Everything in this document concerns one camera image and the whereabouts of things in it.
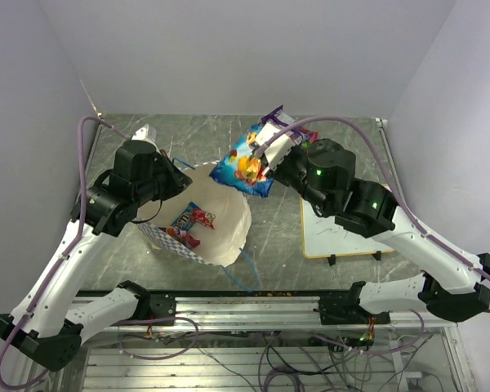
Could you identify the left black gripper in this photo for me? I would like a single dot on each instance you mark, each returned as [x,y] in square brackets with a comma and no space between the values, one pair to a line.
[178,180]

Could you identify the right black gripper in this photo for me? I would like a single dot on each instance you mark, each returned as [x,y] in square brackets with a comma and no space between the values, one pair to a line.
[277,172]

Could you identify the red white snack bag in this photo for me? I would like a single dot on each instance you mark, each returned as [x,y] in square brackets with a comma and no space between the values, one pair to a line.
[310,138]

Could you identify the brown m&m's packet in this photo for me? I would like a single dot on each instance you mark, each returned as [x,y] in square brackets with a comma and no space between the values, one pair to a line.
[185,220]

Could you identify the blue candy bag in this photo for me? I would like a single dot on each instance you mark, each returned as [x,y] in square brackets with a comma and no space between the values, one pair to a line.
[241,169]

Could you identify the purple snack packet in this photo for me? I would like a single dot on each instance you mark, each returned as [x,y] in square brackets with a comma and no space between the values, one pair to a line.
[279,119]

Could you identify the purple candy packet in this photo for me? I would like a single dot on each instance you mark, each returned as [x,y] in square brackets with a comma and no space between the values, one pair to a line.
[182,237]

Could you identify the blue checkered paper bag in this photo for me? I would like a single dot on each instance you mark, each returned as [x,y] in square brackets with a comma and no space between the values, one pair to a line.
[219,247]

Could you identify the small red snack packet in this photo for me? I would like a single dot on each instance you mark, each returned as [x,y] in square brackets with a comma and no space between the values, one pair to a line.
[206,219]

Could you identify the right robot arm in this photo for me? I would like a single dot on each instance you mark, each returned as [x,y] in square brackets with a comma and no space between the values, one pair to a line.
[449,285]

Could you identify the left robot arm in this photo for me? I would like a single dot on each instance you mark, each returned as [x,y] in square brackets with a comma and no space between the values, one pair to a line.
[44,326]

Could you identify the small whiteboard with writing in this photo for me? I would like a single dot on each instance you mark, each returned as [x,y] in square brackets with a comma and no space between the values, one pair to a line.
[322,238]

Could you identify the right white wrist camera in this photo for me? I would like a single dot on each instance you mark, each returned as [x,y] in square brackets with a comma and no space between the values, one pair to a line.
[272,155]

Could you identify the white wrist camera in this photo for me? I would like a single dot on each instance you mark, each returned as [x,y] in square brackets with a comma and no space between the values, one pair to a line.
[272,155]
[146,133]

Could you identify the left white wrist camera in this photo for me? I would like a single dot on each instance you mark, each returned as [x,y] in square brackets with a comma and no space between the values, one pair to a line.
[146,133]

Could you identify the aluminium rail frame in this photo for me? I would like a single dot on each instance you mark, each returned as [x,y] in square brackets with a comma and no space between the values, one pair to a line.
[271,323]

